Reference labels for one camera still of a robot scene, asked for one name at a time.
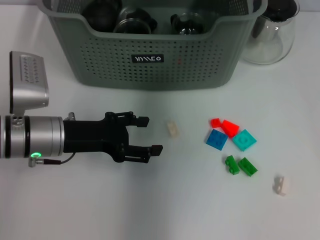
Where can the teal toy brick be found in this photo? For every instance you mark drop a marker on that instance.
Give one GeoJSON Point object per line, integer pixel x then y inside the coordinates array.
{"type": "Point", "coordinates": [244, 140]}

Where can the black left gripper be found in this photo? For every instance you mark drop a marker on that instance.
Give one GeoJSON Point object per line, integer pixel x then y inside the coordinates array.
{"type": "Point", "coordinates": [95, 136]}

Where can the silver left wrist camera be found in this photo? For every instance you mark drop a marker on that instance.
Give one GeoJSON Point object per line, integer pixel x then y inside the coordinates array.
{"type": "Point", "coordinates": [27, 82]}

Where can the black round teapot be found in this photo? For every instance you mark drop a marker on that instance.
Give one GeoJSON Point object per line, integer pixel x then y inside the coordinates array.
{"type": "Point", "coordinates": [100, 17]}

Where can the white toy brick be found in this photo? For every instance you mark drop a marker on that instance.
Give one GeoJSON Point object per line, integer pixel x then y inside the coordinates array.
{"type": "Point", "coordinates": [281, 186]}
{"type": "Point", "coordinates": [173, 128]}

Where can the orange-red slope brick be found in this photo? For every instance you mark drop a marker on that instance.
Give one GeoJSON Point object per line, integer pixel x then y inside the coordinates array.
{"type": "Point", "coordinates": [230, 128]}

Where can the blue flat toy brick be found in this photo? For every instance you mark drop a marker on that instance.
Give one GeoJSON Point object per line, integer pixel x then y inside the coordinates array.
{"type": "Point", "coordinates": [216, 139]}

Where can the grey-green perforated storage bin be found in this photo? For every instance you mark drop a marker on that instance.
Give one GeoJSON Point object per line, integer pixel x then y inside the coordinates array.
{"type": "Point", "coordinates": [175, 72]}

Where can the small orange-red square brick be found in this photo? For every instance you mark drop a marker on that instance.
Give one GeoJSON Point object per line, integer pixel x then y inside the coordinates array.
{"type": "Point", "coordinates": [215, 123]}

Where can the green toy brick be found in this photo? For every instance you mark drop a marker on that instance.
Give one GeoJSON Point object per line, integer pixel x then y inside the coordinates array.
{"type": "Point", "coordinates": [232, 165]}
{"type": "Point", "coordinates": [247, 167]}

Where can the clear glass carafe black lid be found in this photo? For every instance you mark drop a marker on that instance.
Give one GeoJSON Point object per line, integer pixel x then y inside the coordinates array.
{"type": "Point", "coordinates": [270, 47]}

